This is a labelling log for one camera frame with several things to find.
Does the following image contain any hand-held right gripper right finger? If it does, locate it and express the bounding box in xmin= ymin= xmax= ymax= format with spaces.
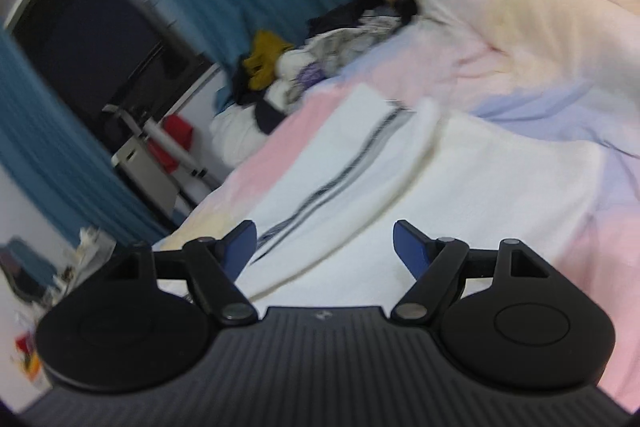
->
xmin=390 ymin=219 xmax=551 ymax=323

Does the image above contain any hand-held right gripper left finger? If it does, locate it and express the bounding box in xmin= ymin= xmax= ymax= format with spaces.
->
xmin=102 ymin=219 xmax=260 ymax=325

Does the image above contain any white sweater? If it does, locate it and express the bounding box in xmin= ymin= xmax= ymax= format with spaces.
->
xmin=235 ymin=84 xmax=608 ymax=303

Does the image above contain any pile of pale clothes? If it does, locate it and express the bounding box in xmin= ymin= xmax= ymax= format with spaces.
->
xmin=270 ymin=14 xmax=406 ymax=108

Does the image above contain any white pillow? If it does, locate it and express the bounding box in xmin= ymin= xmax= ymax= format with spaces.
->
xmin=209 ymin=104 xmax=271 ymax=168

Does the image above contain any silver tripod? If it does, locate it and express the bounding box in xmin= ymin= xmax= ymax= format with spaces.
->
xmin=102 ymin=104 xmax=226 ymax=208

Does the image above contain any black garment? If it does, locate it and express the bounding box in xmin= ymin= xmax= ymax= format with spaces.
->
xmin=232 ymin=67 xmax=291 ymax=135

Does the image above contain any red cloth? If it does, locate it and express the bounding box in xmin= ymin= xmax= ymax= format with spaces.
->
xmin=147 ymin=114 xmax=196 ymax=175

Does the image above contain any mustard yellow garment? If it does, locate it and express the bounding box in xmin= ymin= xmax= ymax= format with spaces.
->
xmin=242 ymin=31 xmax=296 ymax=90

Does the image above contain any pastel tie-dye bed sheet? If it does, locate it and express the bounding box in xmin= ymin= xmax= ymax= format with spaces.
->
xmin=150 ymin=22 xmax=640 ymax=413

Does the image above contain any wavy edged mirror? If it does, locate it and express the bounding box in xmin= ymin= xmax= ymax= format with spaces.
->
xmin=0 ymin=237 xmax=56 ymax=303

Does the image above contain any white dressing table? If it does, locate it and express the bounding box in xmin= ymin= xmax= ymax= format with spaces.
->
xmin=0 ymin=227 xmax=118 ymax=400

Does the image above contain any pastel tie-dye duvet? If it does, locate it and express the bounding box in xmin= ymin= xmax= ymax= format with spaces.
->
xmin=410 ymin=0 xmax=640 ymax=152

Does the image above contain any dark framed window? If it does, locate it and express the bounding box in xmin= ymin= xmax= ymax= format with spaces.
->
xmin=0 ymin=0 xmax=221 ymax=122

